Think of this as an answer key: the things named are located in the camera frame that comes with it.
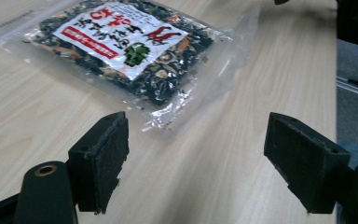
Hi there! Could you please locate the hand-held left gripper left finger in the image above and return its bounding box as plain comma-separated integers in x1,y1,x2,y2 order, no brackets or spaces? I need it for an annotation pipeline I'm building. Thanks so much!
67,111,131,216

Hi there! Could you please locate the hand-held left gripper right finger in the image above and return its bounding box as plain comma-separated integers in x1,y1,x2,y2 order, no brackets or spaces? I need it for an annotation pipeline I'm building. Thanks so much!
263,112,352,215

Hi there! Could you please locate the clear bag of dried vegetables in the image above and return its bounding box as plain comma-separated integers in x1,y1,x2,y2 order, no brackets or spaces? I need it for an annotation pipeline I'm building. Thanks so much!
0,0,260,134

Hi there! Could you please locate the dark furniture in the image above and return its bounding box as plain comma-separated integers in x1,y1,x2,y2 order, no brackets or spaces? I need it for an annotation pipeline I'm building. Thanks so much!
336,0,358,51

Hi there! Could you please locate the metal floor rail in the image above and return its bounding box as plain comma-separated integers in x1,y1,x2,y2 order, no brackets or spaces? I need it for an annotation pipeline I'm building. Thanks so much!
336,76,358,101

